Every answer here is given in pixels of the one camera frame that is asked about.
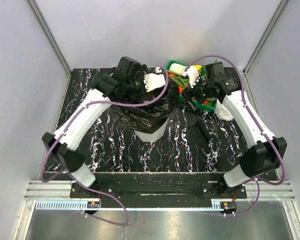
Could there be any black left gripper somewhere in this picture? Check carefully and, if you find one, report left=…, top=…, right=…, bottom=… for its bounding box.
left=125, top=65, right=157, bottom=106

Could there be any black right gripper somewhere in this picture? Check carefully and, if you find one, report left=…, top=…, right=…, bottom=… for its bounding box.
left=180, top=73, right=214, bottom=112

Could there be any black trash bag roll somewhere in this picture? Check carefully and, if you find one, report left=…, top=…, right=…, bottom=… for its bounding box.
left=188, top=120, right=212, bottom=144

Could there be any white faceted trash bin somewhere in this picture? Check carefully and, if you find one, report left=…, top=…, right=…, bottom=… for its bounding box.
left=134, top=117, right=170, bottom=143

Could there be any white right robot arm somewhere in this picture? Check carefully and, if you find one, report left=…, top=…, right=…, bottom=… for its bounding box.
left=181, top=62, right=287, bottom=198

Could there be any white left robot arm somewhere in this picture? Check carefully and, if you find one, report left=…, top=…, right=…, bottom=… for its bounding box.
left=42, top=56, right=166, bottom=198

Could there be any green plastic vegetable tray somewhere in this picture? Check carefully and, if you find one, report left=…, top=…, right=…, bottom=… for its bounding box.
left=166, top=60, right=217, bottom=112

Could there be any white and yellow cabbage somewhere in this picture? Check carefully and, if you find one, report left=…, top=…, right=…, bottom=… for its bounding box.
left=168, top=62, right=206, bottom=75

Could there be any crumpled white paper ball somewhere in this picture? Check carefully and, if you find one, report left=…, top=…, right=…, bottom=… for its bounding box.
left=214, top=101, right=234, bottom=121

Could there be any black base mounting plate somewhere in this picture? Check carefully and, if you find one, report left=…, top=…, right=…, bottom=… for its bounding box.
left=39, top=172, right=277, bottom=208

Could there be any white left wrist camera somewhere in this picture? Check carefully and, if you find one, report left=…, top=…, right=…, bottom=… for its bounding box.
left=143, top=67, right=166, bottom=93

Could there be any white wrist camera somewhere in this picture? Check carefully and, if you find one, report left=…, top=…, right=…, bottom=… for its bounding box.
left=143, top=67, right=166, bottom=93
left=181, top=65, right=199, bottom=88

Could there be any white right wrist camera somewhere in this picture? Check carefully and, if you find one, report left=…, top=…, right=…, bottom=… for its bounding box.
left=181, top=65, right=199, bottom=88

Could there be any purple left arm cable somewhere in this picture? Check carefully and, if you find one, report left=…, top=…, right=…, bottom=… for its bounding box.
left=39, top=67, right=170, bottom=226

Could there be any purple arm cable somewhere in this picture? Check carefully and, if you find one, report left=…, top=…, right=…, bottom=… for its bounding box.
left=39, top=67, right=170, bottom=226
left=186, top=54, right=288, bottom=216

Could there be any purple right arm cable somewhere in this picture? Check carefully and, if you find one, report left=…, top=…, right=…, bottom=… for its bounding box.
left=186, top=54, right=288, bottom=216

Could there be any aluminium rail with slots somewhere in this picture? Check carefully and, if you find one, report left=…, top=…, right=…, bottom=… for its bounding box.
left=24, top=181, right=295, bottom=211

